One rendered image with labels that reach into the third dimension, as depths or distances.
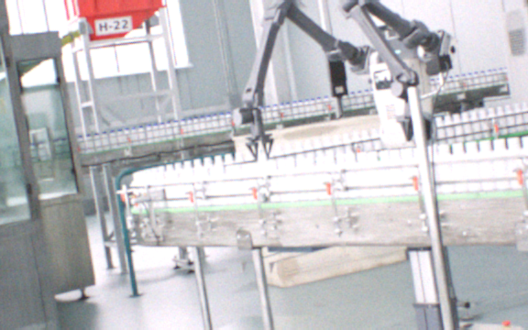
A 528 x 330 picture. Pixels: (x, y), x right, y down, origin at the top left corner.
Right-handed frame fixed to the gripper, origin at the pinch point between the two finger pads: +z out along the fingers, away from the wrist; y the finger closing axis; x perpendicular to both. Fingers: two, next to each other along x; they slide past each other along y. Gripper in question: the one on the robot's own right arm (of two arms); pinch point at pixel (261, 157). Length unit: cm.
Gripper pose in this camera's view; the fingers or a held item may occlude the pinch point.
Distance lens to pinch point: 476.3
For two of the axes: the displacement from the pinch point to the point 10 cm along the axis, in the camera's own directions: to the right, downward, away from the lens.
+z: 1.5, 9.9, 0.5
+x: 6.2, -0.6, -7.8
